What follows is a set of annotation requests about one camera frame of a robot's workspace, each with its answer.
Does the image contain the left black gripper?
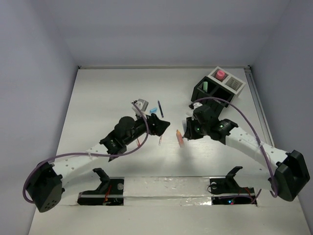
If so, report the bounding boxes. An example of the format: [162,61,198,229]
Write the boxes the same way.
[123,111,168,145]

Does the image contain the green highlighter marker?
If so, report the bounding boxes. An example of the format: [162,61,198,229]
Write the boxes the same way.
[202,81,208,92]

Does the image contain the blue highlighter marker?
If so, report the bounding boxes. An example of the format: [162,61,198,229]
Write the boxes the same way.
[182,120,187,132]

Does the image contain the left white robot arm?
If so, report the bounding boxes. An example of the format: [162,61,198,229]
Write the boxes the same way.
[23,114,170,212]

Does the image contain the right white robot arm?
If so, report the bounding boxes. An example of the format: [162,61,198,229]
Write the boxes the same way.
[184,102,310,202]

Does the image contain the orange highlighter marker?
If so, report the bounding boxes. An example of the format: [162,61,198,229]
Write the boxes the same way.
[176,130,184,148]

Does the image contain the purple pen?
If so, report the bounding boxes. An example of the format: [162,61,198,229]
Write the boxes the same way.
[157,100,164,118]

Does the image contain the black two-compartment pen holder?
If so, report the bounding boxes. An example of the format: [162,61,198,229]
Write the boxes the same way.
[191,76,234,116]

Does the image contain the white grey tray box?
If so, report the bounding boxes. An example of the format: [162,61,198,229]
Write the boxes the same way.
[207,66,246,96]

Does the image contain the pink cylinder sharpener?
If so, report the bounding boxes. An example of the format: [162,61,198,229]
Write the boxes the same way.
[215,70,225,81]

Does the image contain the foil tape strip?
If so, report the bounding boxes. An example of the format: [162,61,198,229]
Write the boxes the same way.
[123,177,212,206]

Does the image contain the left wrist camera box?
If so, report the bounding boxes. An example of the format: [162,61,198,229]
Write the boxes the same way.
[132,99,149,113]

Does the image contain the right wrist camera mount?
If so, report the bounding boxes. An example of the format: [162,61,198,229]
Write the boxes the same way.
[189,102,202,110]

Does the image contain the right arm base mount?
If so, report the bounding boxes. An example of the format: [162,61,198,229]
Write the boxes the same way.
[207,166,257,205]

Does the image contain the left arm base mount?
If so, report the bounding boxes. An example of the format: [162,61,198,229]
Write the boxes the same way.
[77,168,125,206]

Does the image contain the aluminium rail right edge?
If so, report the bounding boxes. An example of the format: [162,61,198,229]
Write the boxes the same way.
[244,66,273,145]

